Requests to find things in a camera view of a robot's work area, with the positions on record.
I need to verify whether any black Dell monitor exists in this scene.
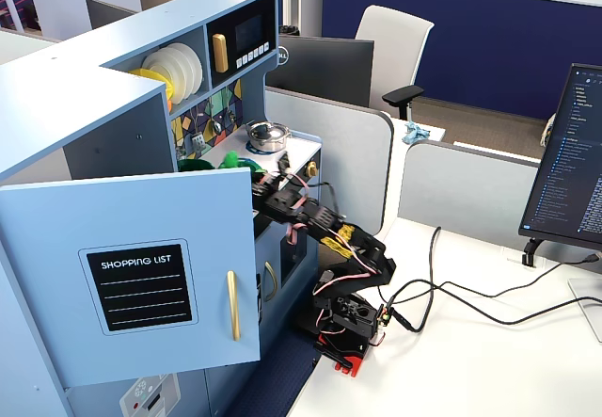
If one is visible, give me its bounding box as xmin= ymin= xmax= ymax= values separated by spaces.
xmin=264 ymin=34 xmax=376 ymax=109

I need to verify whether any gold cabinet door handle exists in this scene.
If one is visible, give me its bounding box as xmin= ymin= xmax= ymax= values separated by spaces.
xmin=226 ymin=269 xmax=242 ymax=342

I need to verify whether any gold dishwasher handle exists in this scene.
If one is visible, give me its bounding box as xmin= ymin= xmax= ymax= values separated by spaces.
xmin=262 ymin=261 xmax=278 ymax=302

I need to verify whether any thick black cable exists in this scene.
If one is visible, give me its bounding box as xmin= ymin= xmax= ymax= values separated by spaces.
xmin=388 ymin=226 xmax=443 ymax=334

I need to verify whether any thin black cable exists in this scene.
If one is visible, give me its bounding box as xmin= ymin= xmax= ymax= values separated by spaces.
xmin=388 ymin=279 xmax=602 ymax=328

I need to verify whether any red table clamp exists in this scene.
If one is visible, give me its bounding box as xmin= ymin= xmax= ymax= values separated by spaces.
xmin=314 ymin=334 xmax=366 ymax=378

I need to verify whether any computer monitor with code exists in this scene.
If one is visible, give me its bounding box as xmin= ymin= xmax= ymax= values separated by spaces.
xmin=518 ymin=62 xmax=602 ymax=251

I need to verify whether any grey desk partition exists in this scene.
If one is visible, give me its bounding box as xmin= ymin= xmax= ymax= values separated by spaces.
xmin=397 ymin=141 xmax=542 ymax=244
xmin=262 ymin=86 xmax=395 ymax=234

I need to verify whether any black shopping list sticker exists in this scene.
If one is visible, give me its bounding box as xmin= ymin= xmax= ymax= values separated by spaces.
xmin=77 ymin=238 xmax=198 ymax=338

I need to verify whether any white office chair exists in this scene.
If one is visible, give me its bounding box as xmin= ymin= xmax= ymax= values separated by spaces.
xmin=355 ymin=5 xmax=436 ymax=121

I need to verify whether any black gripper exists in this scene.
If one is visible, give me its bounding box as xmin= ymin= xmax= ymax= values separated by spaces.
xmin=252 ymin=174 xmax=288 ymax=211

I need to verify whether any stack of toy plates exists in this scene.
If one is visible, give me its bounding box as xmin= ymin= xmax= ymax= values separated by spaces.
xmin=152 ymin=47 xmax=198 ymax=103

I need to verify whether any blue toy kitchen unit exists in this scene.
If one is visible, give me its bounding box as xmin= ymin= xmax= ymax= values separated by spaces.
xmin=0 ymin=0 xmax=325 ymax=417

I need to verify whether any blue burner mat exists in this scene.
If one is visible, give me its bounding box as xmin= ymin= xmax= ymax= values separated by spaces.
xmin=243 ymin=141 xmax=283 ymax=155

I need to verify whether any steel pot with lid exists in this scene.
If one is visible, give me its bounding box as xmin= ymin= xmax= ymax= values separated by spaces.
xmin=246 ymin=120 xmax=292 ymax=153

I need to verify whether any black USB cable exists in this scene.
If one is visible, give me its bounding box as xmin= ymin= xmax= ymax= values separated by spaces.
xmin=436 ymin=252 xmax=602 ymax=298

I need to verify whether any blue crumpled cloth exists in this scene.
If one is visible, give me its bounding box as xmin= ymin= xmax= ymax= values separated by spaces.
xmin=401 ymin=121 xmax=432 ymax=145

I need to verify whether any black toy microwave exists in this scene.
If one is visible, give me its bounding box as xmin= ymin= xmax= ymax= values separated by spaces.
xmin=205 ymin=0 xmax=278 ymax=89

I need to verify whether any blue fridge door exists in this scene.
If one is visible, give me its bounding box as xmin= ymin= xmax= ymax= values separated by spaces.
xmin=65 ymin=369 xmax=213 ymax=417

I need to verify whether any blue cabinet door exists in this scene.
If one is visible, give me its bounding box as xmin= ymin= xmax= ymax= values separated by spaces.
xmin=0 ymin=166 xmax=261 ymax=389

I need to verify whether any green toy vegetable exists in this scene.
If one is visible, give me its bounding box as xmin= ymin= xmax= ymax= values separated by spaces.
xmin=216 ymin=152 xmax=251 ymax=169

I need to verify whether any gold microwave handle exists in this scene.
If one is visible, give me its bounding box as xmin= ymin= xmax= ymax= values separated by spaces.
xmin=212 ymin=33 xmax=230 ymax=73

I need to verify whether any blue oven door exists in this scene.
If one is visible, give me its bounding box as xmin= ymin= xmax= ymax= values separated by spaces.
xmin=277 ymin=214 xmax=321 ymax=296

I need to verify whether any grey ice dispenser sticker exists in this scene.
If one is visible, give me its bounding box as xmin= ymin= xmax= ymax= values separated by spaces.
xmin=119 ymin=373 xmax=182 ymax=417

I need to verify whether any white toy plate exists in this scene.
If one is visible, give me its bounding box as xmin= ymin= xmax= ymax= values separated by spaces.
xmin=168 ymin=42 xmax=204 ymax=97
xmin=140 ymin=53 xmax=187 ymax=106

